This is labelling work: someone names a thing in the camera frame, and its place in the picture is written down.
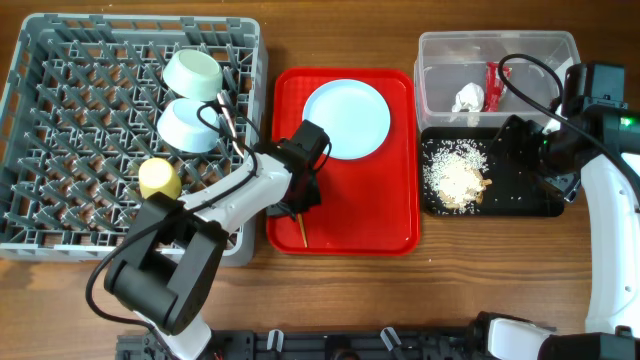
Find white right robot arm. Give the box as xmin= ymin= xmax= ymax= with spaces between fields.
xmin=483 ymin=63 xmax=639 ymax=359

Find crumpled white tissue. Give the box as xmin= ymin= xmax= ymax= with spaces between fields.
xmin=451 ymin=82 xmax=485 ymax=113

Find red plastic tray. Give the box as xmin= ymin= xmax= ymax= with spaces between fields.
xmin=267 ymin=67 xmax=420 ymax=256

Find mint green bowl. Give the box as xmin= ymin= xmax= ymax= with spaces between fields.
xmin=162 ymin=49 xmax=223 ymax=102

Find yellow plastic cup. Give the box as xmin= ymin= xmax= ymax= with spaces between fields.
xmin=138 ymin=158 xmax=182 ymax=199

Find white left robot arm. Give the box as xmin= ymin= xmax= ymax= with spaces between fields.
xmin=104 ymin=120 xmax=330 ymax=359

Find black plastic tray bin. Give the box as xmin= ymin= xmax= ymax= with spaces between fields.
xmin=419 ymin=127 xmax=564 ymax=217

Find grey plastic dishwasher rack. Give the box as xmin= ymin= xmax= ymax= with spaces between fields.
xmin=1 ymin=13 xmax=268 ymax=262

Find wooden chopstick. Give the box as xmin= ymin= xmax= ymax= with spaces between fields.
xmin=297 ymin=213 xmax=308 ymax=248

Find white plastic fork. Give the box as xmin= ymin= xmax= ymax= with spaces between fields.
xmin=217 ymin=92 xmax=244 ymax=158

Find light blue round plate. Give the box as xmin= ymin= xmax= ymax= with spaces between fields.
xmin=302 ymin=79 xmax=391 ymax=160

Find red snack wrapper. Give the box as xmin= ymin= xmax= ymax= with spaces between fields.
xmin=483 ymin=62 xmax=506 ymax=112

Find rice and nut scraps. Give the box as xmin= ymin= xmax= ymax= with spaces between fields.
xmin=422 ymin=139 xmax=492 ymax=215

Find clear plastic waste bin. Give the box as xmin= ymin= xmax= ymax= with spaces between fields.
xmin=414 ymin=30 xmax=581 ymax=130

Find light blue bowl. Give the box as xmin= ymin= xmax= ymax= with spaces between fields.
xmin=156 ymin=98 xmax=219 ymax=153

